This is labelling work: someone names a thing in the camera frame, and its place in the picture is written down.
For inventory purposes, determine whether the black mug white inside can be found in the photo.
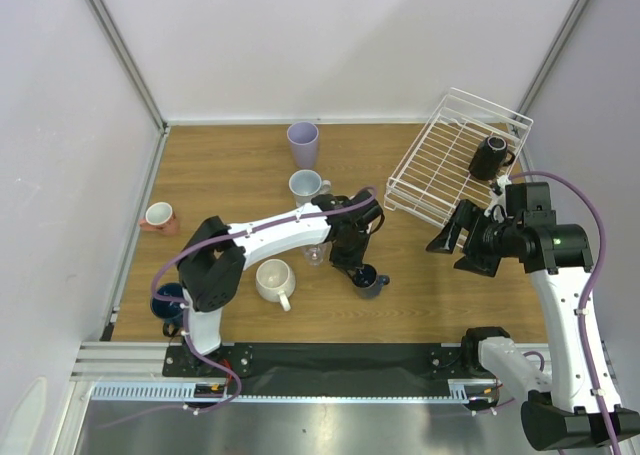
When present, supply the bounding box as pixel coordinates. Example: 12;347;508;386
468;135;516;181

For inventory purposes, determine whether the pink mug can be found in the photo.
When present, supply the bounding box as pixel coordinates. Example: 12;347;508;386
138;202;180;236

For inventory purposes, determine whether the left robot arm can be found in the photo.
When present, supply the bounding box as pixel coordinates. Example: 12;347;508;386
176;187;390;376

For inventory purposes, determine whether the white wire dish rack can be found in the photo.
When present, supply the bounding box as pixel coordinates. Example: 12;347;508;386
384;88;533;228

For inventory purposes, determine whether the clear glass cup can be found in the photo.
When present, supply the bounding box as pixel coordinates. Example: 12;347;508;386
303;244;327;266

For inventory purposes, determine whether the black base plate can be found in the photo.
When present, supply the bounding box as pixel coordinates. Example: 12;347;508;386
162;342;506;401

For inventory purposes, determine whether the small dark blue mug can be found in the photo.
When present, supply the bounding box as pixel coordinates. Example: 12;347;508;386
351;264;390;300

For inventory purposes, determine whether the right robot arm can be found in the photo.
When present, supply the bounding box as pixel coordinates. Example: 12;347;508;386
426;182;639;452

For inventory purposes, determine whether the large dark blue mug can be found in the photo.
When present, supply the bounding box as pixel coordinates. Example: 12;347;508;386
150;282;183;338

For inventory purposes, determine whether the cream round mug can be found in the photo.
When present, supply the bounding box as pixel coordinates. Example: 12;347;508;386
255;259;296;312

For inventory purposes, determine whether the pale blue footed mug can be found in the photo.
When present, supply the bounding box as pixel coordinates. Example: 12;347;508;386
288;169;331;207

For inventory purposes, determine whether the lilac plastic tumbler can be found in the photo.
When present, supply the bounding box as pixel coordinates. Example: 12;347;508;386
286;121;319;169

